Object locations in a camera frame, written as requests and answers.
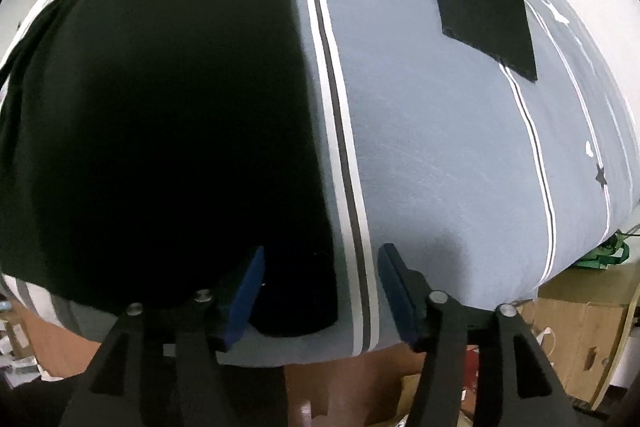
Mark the cardboard box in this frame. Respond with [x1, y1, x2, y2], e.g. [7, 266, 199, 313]
[518, 263, 639, 409]

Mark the black garment with beige lining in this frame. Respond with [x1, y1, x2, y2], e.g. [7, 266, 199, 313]
[1, 0, 537, 337]

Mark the striped star bed sheet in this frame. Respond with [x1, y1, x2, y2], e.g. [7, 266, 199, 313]
[1, 0, 639, 367]

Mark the green object beside bed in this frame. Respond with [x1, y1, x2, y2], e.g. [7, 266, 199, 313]
[573, 231, 630, 270]

